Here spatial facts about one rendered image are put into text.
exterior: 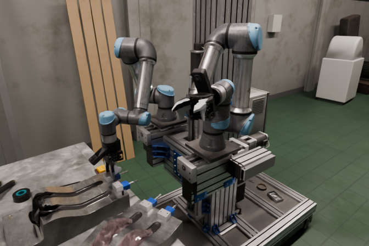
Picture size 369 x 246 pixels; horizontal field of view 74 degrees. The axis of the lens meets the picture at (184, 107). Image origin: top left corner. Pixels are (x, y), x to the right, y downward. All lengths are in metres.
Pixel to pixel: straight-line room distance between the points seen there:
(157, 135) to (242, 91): 0.73
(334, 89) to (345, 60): 0.62
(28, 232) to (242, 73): 1.14
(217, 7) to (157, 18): 2.33
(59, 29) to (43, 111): 0.99
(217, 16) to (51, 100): 2.45
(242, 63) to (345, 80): 5.00
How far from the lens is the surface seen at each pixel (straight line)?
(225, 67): 1.48
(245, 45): 1.14
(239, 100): 1.20
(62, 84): 3.34
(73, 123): 3.50
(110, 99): 3.12
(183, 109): 0.77
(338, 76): 6.09
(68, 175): 1.71
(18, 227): 1.37
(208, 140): 1.32
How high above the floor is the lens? 1.69
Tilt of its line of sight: 19 degrees down
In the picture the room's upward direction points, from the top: straight up
